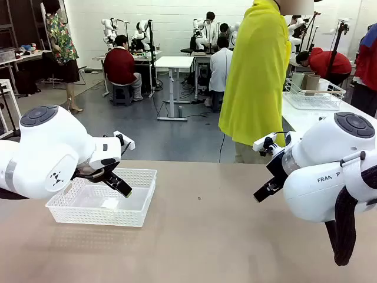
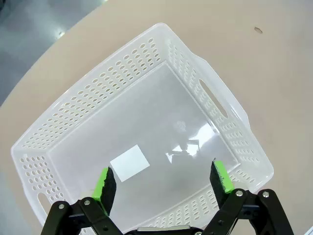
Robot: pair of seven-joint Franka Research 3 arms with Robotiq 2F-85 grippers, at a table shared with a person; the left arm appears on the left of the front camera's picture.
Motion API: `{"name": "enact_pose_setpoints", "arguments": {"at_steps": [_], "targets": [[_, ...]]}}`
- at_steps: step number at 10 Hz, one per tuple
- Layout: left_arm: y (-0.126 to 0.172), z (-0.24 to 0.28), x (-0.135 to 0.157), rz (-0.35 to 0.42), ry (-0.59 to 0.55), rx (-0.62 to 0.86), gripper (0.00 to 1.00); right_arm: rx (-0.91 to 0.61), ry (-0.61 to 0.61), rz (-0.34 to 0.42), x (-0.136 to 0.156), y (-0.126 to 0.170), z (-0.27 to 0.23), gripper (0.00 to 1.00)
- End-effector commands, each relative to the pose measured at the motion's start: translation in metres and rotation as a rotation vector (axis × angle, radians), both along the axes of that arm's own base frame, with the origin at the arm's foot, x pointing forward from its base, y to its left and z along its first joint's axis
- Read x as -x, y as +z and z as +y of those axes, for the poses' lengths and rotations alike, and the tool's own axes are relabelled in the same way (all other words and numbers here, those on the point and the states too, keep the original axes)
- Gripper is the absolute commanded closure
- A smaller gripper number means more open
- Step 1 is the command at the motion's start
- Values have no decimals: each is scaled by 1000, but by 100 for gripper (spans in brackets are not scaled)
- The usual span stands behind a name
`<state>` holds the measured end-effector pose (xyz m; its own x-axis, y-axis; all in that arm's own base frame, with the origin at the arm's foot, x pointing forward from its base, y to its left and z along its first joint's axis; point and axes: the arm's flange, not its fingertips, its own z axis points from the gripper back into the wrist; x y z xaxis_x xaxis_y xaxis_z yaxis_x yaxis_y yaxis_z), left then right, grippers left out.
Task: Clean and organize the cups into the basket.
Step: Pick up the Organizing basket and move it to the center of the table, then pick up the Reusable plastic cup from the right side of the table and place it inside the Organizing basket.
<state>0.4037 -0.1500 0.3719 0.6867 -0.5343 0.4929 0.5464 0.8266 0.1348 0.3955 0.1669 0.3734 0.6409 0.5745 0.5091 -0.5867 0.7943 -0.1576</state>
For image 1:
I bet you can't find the person in red blue jacket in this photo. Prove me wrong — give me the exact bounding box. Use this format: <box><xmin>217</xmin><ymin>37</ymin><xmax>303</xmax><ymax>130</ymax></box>
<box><xmin>349</xmin><ymin>23</ymin><xmax>377</xmax><ymax>118</ymax></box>

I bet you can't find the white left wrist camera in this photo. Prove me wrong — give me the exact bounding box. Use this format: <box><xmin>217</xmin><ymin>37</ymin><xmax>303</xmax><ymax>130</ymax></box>
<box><xmin>113</xmin><ymin>130</ymin><xmax>136</xmax><ymax>152</ymax></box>

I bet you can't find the person in yellow cape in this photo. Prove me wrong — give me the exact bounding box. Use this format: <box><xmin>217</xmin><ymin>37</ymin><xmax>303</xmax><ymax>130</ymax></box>
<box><xmin>218</xmin><ymin>0</ymin><xmax>293</xmax><ymax>164</ymax></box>

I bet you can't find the black camera tripod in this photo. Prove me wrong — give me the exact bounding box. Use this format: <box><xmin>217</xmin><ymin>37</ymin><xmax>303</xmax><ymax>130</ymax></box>
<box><xmin>326</xmin><ymin>18</ymin><xmax>353</xmax><ymax>79</ymax></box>

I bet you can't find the seated person in white coat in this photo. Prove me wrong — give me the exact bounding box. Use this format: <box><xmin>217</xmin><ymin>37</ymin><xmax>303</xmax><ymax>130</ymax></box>
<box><xmin>206</xmin><ymin>36</ymin><xmax>234</xmax><ymax>113</ymax></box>

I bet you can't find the person in grey top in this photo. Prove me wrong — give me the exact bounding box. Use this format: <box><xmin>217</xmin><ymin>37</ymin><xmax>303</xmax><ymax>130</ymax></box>
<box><xmin>219</xmin><ymin>22</ymin><xmax>231</xmax><ymax>40</ymax></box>

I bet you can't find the white perforated plastic basket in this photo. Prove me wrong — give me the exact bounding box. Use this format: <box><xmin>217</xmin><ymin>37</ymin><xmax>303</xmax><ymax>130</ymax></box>
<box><xmin>45</xmin><ymin>167</ymin><xmax>158</xmax><ymax>228</ymax></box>

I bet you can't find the grey workbench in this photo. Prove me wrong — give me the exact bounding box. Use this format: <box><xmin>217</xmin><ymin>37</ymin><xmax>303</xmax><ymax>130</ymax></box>
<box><xmin>92</xmin><ymin>49</ymin><xmax>163</xmax><ymax>98</ymax></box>

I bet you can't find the standing person in white shirt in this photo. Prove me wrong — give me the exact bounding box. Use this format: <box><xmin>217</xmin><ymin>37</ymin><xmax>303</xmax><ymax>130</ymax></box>
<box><xmin>204</xmin><ymin>11</ymin><xmax>219</xmax><ymax>54</ymax></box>

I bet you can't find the white wire dish rack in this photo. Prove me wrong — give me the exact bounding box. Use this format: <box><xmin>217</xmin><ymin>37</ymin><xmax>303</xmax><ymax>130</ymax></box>
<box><xmin>283</xmin><ymin>77</ymin><xmax>347</xmax><ymax>111</ymax></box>

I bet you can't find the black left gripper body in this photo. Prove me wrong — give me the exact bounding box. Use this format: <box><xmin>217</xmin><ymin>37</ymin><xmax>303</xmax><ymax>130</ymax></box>
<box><xmin>74</xmin><ymin>158</ymin><xmax>121</xmax><ymax>181</ymax></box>

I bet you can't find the grey plastic stool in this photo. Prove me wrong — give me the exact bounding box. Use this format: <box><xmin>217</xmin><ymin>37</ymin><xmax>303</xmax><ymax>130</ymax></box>
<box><xmin>110</xmin><ymin>83</ymin><xmax>133</xmax><ymax>107</ymax></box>

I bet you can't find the person in floral dress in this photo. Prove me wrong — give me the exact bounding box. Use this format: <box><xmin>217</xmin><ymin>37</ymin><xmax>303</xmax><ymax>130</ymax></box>
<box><xmin>41</xmin><ymin>0</ymin><xmax>84</xmax><ymax>115</ymax></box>

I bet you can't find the person in red hoodie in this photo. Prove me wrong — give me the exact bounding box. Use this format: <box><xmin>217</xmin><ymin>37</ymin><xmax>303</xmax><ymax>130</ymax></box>
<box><xmin>295</xmin><ymin>47</ymin><xmax>353</xmax><ymax>87</ymax></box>

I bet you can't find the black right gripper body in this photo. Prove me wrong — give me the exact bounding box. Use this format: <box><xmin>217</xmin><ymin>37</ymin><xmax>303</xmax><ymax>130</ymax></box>
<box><xmin>266</xmin><ymin>149</ymin><xmax>290</xmax><ymax>181</ymax></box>

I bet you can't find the person in red sweater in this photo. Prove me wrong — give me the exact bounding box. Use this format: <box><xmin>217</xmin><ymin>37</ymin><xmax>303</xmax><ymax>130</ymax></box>
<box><xmin>103</xmin><ymin>34</ymin><xmax>144</xmax><ymax>103</ymax></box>

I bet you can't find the white height adjustable desk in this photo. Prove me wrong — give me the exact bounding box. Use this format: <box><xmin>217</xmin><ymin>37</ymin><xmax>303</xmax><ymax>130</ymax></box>
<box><xmin>154</xmin><ymin>55</ymin><xmax>196</xmax><ymax>122</ymax></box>

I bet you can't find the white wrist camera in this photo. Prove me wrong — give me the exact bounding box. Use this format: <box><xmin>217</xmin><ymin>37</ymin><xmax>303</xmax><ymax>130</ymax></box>
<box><xmin>113</xmin><ymin>130</ymin><xmax>136</xmax><ymax>152</ymax></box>
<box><xmin>253</xmin><ymin>132</ymin><xmax>278</xmax><ymax>152</ymax></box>

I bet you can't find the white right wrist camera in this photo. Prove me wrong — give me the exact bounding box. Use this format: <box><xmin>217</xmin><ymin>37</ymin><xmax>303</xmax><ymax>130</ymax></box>
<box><xmin>253</xmin><ymin>132</ymin><xmax>278</xmax><ymax>152</ymax></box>

